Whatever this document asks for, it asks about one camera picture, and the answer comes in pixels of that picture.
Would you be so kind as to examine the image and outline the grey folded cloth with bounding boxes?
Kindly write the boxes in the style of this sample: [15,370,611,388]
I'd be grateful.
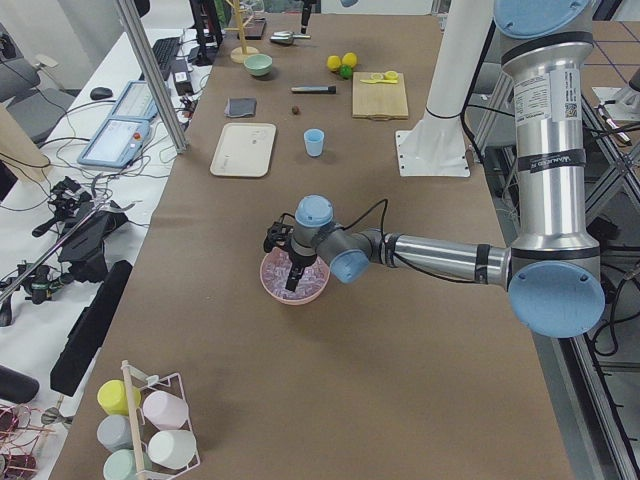
[224,98,257,118]

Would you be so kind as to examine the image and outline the teach pendant far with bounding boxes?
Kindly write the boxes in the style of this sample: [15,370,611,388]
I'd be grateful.
[111,81,158,120]

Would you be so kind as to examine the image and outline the pink bowl of ice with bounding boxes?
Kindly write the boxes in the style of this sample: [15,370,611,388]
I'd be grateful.
[259,249,331,307]

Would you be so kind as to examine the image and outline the white wire cup rack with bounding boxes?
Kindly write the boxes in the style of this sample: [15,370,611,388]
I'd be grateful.
[121,360,201,479]

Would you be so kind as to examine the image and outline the grey cup in rack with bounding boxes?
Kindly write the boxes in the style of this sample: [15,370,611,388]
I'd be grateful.
[96,415,133,452]

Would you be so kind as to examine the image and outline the white cup in rack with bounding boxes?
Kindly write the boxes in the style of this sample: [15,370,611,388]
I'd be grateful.
[147,430,197,470]

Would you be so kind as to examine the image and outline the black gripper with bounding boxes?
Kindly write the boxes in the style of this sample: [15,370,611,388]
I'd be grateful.
[285,250,316,292]

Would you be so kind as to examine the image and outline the wooden cup tree stand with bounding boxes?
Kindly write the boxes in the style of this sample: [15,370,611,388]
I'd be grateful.
[226,0,259,64]

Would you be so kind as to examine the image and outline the mint green bowl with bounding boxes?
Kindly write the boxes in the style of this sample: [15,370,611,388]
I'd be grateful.
[243,53,273,78]

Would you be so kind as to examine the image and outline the cream rabbit tray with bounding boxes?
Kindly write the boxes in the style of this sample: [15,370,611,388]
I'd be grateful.
[210,122,277,178]

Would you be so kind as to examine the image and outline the yellow cup in rack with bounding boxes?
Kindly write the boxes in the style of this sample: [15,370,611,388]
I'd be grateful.
[97,379,129,416]

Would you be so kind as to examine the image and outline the black computer mouse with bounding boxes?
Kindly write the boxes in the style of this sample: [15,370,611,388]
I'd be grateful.
[89,87,113,101]

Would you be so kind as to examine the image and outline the teach pendant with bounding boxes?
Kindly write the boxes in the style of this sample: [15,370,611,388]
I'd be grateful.
[111,81,158,120]
[78,118,150,169]

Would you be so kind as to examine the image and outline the steel muddler black tip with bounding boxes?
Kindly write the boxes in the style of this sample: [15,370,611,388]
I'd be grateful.
[290,85,337,94]

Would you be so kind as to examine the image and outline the yellow lemon one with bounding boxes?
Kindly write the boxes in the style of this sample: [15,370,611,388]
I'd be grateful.
[326,55,342,72]

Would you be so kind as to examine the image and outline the wooden cutting board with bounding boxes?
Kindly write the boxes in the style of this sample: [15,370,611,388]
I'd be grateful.
[352,71,409,120]

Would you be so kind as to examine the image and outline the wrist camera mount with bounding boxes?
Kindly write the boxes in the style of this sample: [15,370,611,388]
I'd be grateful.
[263,212,294,253]

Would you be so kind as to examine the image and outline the yellow plastic knife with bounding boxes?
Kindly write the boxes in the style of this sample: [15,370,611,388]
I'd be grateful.
[359,76,388,84]

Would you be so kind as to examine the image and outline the black long bar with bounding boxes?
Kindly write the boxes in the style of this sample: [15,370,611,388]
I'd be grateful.
[50,260,132,397]

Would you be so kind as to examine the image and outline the aluminium frame post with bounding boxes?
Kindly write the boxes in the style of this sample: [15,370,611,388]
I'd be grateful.
[114,0,188,154]

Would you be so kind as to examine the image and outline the steel ice scoop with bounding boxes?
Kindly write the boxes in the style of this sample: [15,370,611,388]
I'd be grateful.
[269,31,311,46]

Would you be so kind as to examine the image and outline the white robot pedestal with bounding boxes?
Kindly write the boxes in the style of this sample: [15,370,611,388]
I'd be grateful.
[396,0,501,177]

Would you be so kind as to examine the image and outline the teach pendant near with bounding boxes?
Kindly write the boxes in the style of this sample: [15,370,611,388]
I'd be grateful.
[78,118,150,169]

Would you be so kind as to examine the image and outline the light blue plastic cup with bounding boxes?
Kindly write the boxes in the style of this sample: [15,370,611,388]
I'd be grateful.
[303,128,325,157]

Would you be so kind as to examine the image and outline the mint cup in rack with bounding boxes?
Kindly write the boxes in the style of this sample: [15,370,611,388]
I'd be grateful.
[102,449,137,480]

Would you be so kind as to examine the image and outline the black keyboard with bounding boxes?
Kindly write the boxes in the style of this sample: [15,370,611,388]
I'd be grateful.
[152,37,181,80]

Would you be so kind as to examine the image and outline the green lime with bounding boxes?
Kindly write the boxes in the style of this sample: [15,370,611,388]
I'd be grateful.
[339,64,353,80]

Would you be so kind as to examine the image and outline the pink cup in rack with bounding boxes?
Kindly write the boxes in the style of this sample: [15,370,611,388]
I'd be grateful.
[142,391,189,430]

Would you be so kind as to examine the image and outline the yellow lemon two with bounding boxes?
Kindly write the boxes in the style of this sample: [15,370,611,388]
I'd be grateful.
[341,52,358,69]

